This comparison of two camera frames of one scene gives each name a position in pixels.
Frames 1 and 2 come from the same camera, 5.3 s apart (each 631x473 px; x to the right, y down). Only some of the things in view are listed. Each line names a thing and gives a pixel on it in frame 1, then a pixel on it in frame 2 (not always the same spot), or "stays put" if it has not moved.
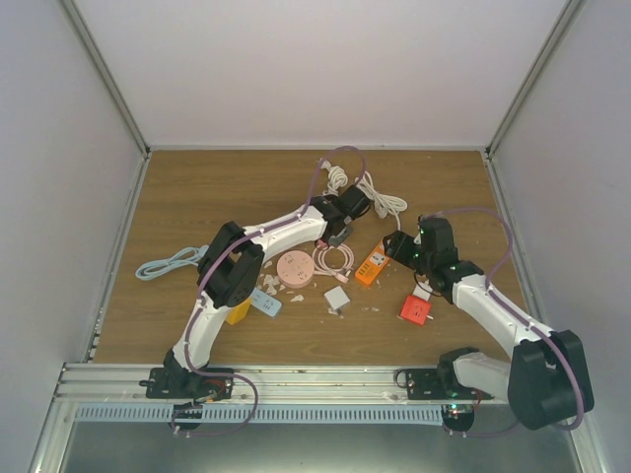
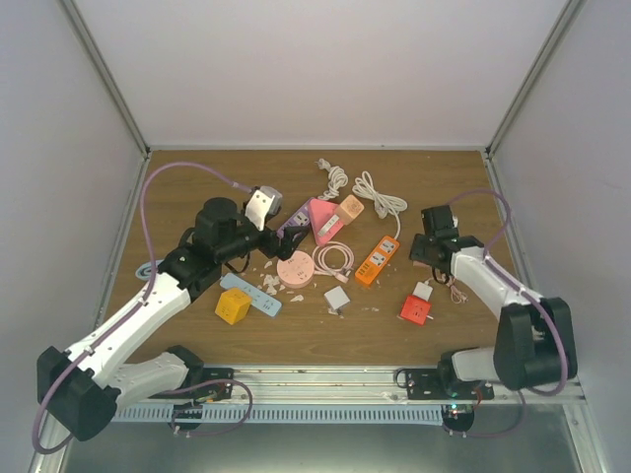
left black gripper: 341,239 to 285,247
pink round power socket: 295,268 stays put
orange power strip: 373,264 stays put
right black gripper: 397,247 to 416,251
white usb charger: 420,292 stays put
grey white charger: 336,299 stays put
